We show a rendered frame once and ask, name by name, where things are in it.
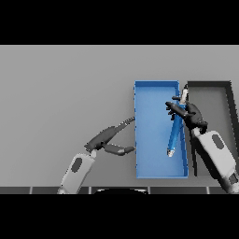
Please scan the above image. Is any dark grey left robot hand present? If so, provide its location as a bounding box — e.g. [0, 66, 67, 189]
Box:
[83, 116, 137, 157]

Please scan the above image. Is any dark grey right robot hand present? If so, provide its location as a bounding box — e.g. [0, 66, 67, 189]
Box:
[164, 95, 209, 135]

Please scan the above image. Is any dark grey bin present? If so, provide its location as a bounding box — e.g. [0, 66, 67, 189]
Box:
[185, 80, 239, 177]

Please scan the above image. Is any blue bin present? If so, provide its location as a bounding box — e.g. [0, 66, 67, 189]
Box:
[134, 79, 190, 179]

